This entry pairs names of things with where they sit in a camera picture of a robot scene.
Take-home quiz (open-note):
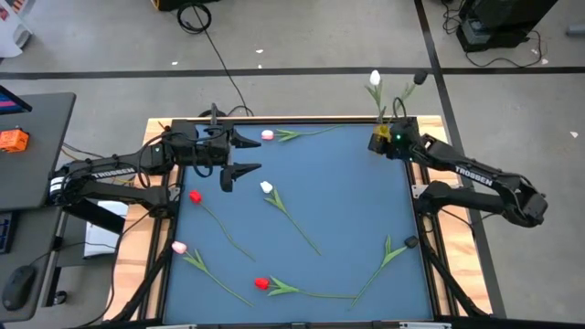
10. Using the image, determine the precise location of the blue table mat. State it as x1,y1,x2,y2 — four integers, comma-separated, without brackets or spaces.
163,122,434,324

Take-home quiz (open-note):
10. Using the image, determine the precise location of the yellow glass vase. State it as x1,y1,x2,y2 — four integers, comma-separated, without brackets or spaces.
372,122,393,142

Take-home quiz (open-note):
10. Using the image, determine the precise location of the orange box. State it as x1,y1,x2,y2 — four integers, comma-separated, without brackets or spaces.
0,128,30,154

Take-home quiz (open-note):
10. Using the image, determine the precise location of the red artificial tulip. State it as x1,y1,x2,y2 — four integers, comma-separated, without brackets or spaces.
254,275,358,301
188,189,257,263

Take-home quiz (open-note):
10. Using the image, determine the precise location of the white box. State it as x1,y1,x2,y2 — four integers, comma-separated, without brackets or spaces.
0,0,34,59

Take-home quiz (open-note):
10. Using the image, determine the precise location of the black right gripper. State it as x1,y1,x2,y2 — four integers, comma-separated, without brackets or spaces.
367,117,429,162

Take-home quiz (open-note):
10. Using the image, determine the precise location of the pink artificial tulip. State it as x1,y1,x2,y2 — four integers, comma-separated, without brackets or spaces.
261,123,342,143
171,240,255,309

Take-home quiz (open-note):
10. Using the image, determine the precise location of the coiled black floor cable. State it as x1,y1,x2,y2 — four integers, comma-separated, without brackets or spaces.
176,2,255,118

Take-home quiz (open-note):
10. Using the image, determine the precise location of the black aluminium table frame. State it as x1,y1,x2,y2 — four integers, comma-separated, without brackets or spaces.
109,116,493,329

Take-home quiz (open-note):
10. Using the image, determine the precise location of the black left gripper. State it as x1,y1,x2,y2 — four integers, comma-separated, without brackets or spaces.
169,119,263,194

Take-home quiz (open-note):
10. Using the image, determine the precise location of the laptop screen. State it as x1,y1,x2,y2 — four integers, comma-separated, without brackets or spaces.
0,85,33,116

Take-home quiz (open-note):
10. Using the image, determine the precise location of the black equipment case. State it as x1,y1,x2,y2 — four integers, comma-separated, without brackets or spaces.
455,0,559,53

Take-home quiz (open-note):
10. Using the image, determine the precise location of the white paper sheet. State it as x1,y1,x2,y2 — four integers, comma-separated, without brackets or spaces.
83,199,130,260

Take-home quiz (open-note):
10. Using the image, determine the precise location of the black artificial tulip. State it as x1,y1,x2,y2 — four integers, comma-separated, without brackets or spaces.
349,234,420,308
386,69,430,124

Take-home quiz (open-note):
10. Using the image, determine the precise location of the black floor box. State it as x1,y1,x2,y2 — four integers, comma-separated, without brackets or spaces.
152,0,220,13

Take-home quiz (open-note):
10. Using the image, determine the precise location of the white artificial tulip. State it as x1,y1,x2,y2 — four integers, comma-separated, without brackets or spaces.
364,69,388,125
260,180,323,257

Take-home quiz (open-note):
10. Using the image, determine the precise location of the dark grey desk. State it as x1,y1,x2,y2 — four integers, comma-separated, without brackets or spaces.
0,92,78,324

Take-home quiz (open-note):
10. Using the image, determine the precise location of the black computer mouse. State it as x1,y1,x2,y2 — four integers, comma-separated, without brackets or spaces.
1,264,37,313

